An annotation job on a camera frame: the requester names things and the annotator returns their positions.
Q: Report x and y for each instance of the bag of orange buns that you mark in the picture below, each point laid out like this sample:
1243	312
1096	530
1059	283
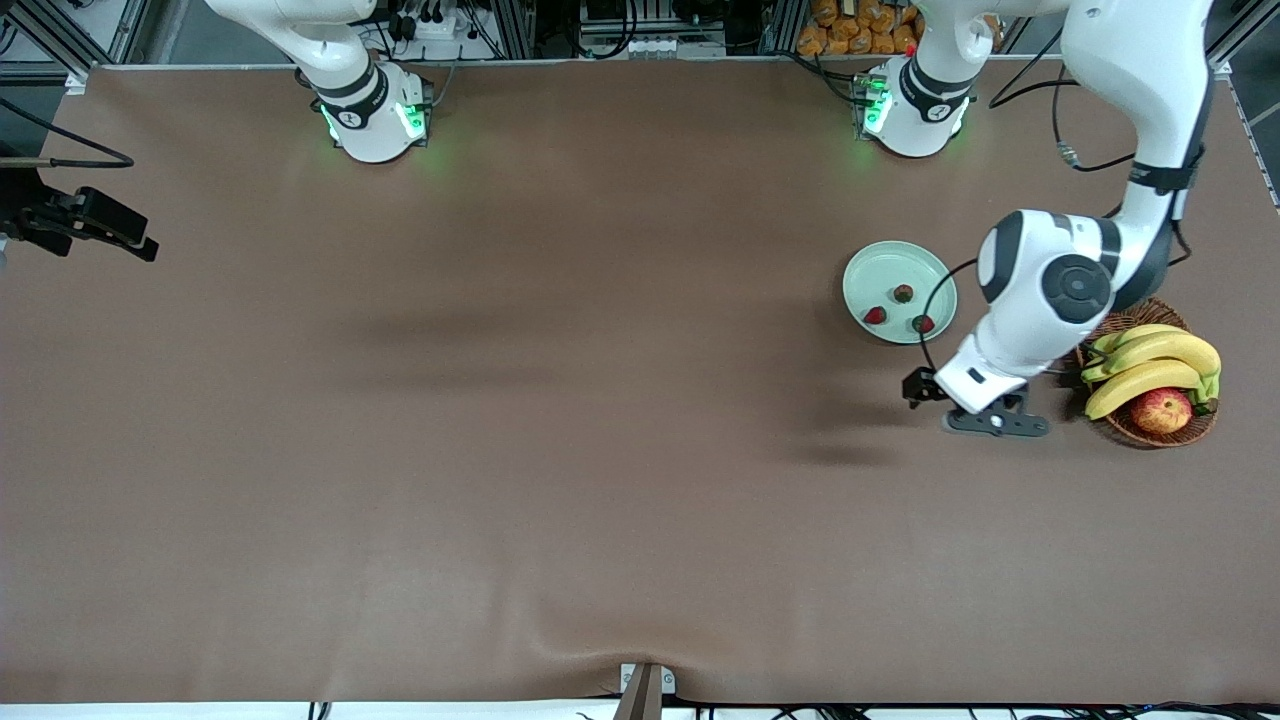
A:
860	30

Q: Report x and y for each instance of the aluminium frame profile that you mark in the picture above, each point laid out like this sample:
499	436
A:
130	30

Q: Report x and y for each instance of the table cover cloth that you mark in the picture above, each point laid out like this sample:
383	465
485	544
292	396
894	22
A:
640	580

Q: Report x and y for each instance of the white power strip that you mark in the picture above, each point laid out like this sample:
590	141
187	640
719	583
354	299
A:
440	27

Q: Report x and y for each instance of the light green round plate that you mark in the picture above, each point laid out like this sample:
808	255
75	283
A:
890	270

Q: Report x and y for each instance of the aluminium frame post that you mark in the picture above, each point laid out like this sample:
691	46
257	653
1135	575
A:
515	30

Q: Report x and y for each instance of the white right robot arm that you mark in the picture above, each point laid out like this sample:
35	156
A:
370	125

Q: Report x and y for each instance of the grey metal pole bracket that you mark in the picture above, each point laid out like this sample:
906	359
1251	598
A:
645	695

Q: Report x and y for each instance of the white table corner bracket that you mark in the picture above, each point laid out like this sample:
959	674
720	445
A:
1222	68
76	82

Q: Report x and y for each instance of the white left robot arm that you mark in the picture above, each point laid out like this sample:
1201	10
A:
1010	330

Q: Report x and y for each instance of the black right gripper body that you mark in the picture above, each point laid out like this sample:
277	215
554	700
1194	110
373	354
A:
30	215

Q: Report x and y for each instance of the red apple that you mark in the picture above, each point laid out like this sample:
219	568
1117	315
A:
1160	412

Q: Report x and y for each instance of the brown wicker basket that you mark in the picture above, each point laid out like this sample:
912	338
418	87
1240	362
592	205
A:
1150	435

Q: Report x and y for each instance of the white socket bar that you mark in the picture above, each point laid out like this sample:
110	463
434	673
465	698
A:
650	46

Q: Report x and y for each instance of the yellow banana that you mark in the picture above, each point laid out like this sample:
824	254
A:
1150	332
1140	381
1170	350

